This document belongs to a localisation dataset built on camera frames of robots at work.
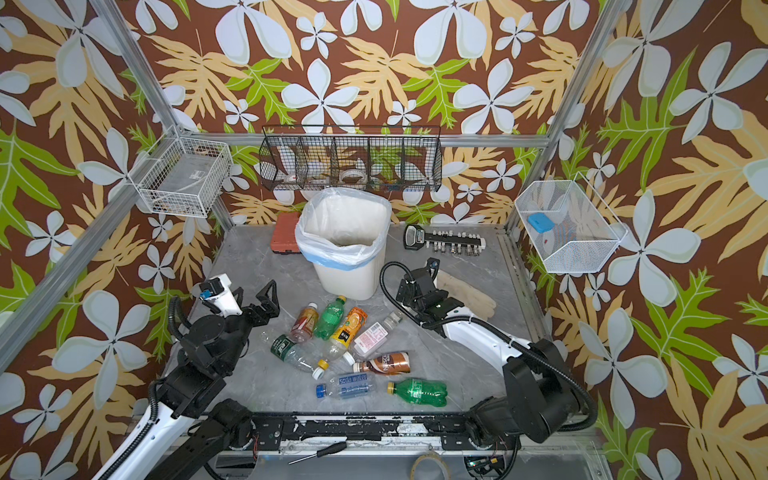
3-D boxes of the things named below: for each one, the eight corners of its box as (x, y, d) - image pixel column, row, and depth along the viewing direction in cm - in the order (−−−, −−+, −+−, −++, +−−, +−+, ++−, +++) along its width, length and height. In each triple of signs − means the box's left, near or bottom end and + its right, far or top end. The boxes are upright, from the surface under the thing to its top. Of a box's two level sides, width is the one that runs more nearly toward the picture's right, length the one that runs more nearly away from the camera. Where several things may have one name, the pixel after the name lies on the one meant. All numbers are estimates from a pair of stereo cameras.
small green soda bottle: (316, 340, 91) (313, 333, 87) (328, 301, 100) (326, 293, 96) (335, 343, 91) (333, 336, 87) (346, 303, 99) (344, 295, 95)
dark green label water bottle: (260, 349, 89) (254, 342, 85) (273, 333, 92) (268, 326, 88) (320, 382, 83) (316, 376, 79) (331, 363, 87) (328, 357, 83)
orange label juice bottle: (328, 356, 88) (326, 350, 84) (354, 312, 97) (353, 305, 93) (342, 363, 87) (340, 357, 83) (366, 318, 96) (366, 311, 92)
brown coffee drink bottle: (354, 376, 84) (353, 370, 80) (355, 359, 87) (354, 352, 83) (409, 376, 84) (410, 370, 80) (408, 359, 88) (409, 352, 83)
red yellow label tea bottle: (293, 344, 90) (289, 336, 86) (301, 306, 99) (297, 297, 94) (314, 344, 90) (310, 336, 86) (320, 306, 99) (317, 297, 94)
